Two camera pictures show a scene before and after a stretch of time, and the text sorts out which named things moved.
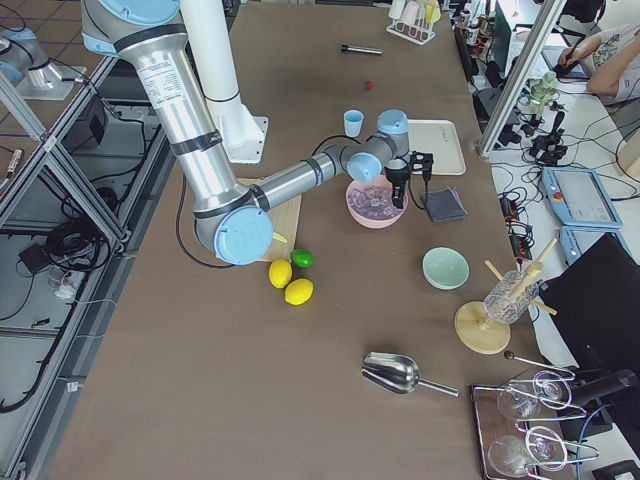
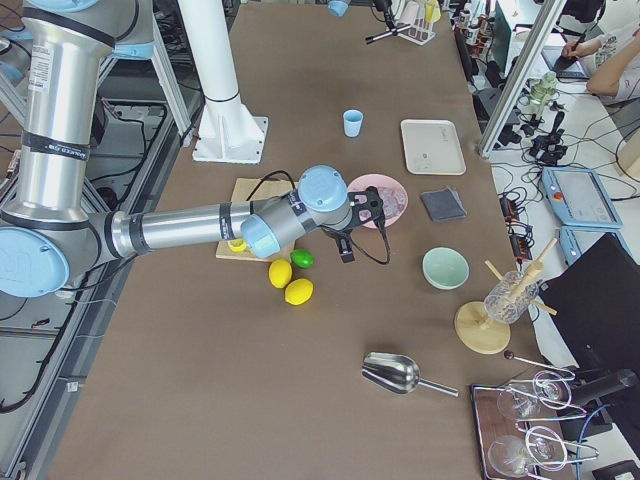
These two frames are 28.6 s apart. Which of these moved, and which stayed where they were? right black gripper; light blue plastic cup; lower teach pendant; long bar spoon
Moved: right black gripper
Stayed: lower teach pendant; long bar spoon; light blue plastic cup
